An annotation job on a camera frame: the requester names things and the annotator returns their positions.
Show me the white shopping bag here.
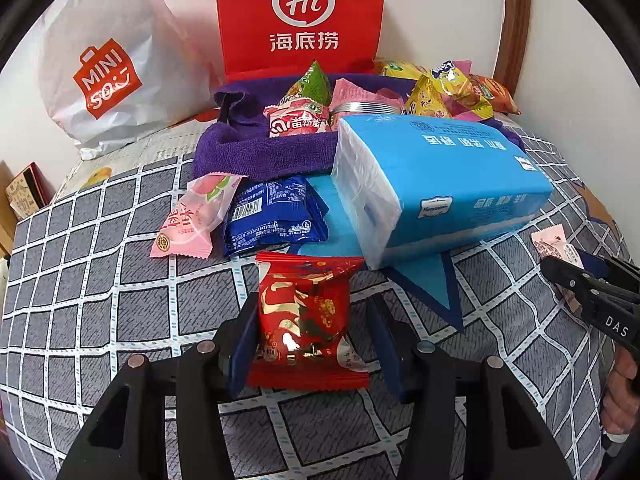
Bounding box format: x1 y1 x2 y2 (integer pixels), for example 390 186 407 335
37 0 221 161

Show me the red gold snack packet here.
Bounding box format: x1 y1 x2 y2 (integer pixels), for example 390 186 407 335
247 252 371 390

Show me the red white snack packet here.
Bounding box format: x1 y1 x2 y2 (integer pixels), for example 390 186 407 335
262 100 333 138

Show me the yellow triangular snack packet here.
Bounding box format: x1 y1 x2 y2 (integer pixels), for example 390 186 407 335
404 74 453 120

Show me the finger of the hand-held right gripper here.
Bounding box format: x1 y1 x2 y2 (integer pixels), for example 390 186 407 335
541 255 608 311
580 251 640 283

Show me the green triangular snack packet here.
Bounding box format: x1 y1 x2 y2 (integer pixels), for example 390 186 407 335
277 60 333 111

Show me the silver metal rim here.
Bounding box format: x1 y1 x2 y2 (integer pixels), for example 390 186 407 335
330 101 403 117

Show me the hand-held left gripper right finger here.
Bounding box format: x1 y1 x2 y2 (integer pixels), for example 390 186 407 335
365 300 576 480

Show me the yellow green snack packet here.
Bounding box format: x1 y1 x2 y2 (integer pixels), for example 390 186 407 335
440 77 493 122

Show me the purple towel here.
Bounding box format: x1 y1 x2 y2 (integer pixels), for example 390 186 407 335
192 72 526 181

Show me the pale pink illustrated snack packet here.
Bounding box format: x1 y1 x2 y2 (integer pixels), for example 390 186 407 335
531 225 586 311

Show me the blue tissue pack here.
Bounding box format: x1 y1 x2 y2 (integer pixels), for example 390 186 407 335
331 114 555 268

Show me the person's right hand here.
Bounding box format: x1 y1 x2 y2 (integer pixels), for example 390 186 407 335
602 345 640 438

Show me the pink peach snack packet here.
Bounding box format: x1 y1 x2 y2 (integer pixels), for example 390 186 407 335
150 172 249 260

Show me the dark blue snack packet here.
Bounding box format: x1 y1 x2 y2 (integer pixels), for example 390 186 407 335
222 175 330 259

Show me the orange snack packet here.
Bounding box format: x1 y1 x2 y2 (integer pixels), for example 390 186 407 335
467 74 521 115

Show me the red logo bag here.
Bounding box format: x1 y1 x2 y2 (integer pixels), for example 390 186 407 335
215 0 388 83

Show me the brown wooden trim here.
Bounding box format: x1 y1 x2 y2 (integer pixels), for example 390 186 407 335
492 0 532 92

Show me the printed fruit sheet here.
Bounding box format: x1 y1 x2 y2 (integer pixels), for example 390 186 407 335
50 110 221 206

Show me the illustrated cardboard box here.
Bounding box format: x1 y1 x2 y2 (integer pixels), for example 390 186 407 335
5 161 48 219

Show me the grey grid bed sheet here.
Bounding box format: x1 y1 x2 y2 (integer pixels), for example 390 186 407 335
0 125 636 480

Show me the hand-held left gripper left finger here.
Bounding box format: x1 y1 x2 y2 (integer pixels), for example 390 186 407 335
55 292 261 480

